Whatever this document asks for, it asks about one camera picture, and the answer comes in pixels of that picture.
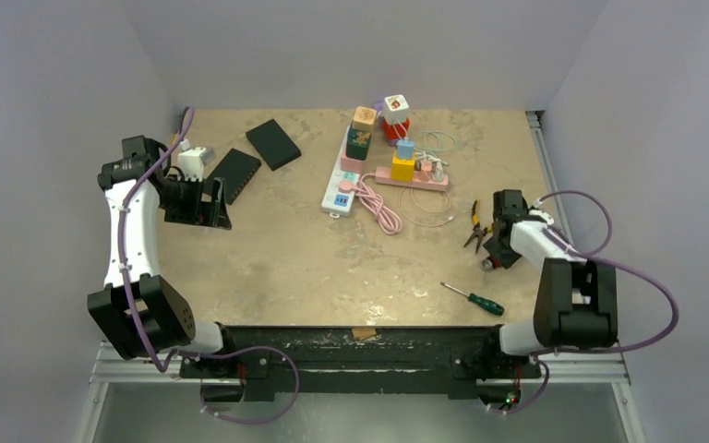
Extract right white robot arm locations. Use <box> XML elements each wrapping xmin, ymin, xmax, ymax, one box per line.
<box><xmin>481</xmin><ymin>189</ymin><xmax>618</xmax><ymax>376</ymax></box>

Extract yellow cube charger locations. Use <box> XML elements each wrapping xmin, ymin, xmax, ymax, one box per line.
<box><xmin>390</xmin><ymin>150</ymin><xmax>415</xmax><ymax>182</ymax></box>

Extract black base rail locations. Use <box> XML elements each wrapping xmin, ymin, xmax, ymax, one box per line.
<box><xmin>94</xmin><ymin>326</ymin><xmax>628</xmax><ymax>405</ymax></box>

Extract white cube charger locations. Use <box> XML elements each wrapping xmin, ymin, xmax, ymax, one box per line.
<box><xmin>382</xmin><ymin>94</ymin><xmax>410</xmax><ymax>126</ymax></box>

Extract green handled screwdriver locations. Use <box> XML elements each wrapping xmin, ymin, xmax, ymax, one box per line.
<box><xmin>440</xmin><ymin>281</ymin><xmax>505</xmax><ymax>317</ymax></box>

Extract white power strip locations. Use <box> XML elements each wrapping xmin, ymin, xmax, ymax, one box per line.
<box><xmin>320</xmin><ymin>126</ymin><xmax>361</xmax><ymax>219</ymax></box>

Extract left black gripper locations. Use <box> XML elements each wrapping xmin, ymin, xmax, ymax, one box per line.
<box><xmin>158</xmin><ymin>174</ymin><xmax>229</xmax><ymax>230</ymax></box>

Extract thin white cable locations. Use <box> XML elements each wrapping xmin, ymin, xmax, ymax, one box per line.
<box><xmin>397</xmin><ymin>186</ymin><xmax>457</xmax><ymax>229</ymax></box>

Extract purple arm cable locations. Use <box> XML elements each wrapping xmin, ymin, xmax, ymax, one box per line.
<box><xmin>115</xmin><ymin>104</ymin><xmax>301</xmax><ymax>427</ymax></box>
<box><xmin>486</xmin><ymin>190</ymin><xmax>679</xmax><ymax>417</ymax></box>

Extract yellow handled pliers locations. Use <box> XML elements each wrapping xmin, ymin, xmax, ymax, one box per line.
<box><xmin>463</xmin><ymin>198</ymin><xmax>492</xmax><ymax>254</ymax></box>

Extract red handled adjustable wrench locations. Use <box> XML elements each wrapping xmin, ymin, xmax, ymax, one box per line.
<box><xmin>479</xmin><ymin>257</ymin><xmax>502</xmax><ymax>272</ymax></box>

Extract blue cube charger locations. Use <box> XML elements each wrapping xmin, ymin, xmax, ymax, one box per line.
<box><xmin>396</xmin><ymin>138</ymin><xmax>415</xmax><ymax>160</ymax></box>

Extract pink cable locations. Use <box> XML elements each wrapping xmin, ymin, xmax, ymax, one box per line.
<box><xmin>337</xmin><ymin>173</ymin><xmax>404</xmax><ymax>236</ymax></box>

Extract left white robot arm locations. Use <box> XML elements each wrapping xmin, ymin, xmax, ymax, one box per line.
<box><xmin>87</xmin><ymin>136</ymin><xmax>238</xmax><ymax>377</ymax></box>

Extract pink power strip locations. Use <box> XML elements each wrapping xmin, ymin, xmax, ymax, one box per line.
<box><xmin>374</xmin><ymin>162</ymin><xmax>450</xmax><ymax>192</ymax></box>

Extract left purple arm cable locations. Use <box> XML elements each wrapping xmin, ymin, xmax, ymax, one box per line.
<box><xmin>115</xmin><ymin>104</ymin><xmax>301</xmax><ymax>427</ymax></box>

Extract red cube charger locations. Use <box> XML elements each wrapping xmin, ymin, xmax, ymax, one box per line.
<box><xmin>379</xmin><ymin>117</ymin><xmax>411</xmax><ymax>147</ymax></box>

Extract dark green cube charger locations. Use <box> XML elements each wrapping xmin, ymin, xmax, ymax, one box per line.
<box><xmin>345</xmin><ymin>127</ymin><xmax>372</xmax><ymax>161</ymax></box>

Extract black ribbed box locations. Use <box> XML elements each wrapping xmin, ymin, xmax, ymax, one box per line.
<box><xmin>203</xmin><ymin>149</ymin><xmax>261</xmax><ymax>205</ymax></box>

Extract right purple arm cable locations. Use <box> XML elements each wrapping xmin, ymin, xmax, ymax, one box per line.
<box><xmin>486</xmin><ymin>190</ymin><xmax>679</xmax><ymax>417</ymax></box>

